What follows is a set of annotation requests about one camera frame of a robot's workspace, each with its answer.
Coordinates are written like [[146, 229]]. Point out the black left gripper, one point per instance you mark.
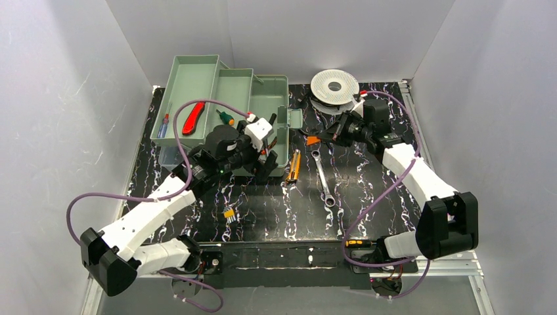
[[265, 156]]

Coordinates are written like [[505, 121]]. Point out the red needle nose pliers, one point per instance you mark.
[[270, 146]]

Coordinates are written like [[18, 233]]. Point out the white filament spool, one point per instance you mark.
[[333, 91]]

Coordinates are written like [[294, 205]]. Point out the red black utility knife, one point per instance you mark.
[[191, 121]]

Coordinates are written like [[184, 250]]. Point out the orange black hex key holder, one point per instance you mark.
[[311, 140]]

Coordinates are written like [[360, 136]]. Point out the black marbled table mat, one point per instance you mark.
[[277, 211]]

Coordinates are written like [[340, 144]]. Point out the orange utility knife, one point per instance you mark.
[[293, 175]]

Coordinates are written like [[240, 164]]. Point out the blue handled screwdriver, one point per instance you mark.
[[165, 121]]

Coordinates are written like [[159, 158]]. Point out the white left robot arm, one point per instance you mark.
[[116, 255]]

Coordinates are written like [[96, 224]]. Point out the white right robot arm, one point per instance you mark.
[[448, 221]]

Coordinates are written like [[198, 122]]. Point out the yellow hex key set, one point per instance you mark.
[[230, 215]]

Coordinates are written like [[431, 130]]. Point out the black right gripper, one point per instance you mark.
[[338, 130]]

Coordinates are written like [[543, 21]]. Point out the green plastic tool box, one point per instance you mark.
[[207, 77]]

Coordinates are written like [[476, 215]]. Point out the silver combination wrench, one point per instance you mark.
[[329, 201]]

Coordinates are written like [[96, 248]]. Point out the yellow black screwdriver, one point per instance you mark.
[[355, 243]]

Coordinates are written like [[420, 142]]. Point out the green handled screwdriver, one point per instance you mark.
[[226, 118]]

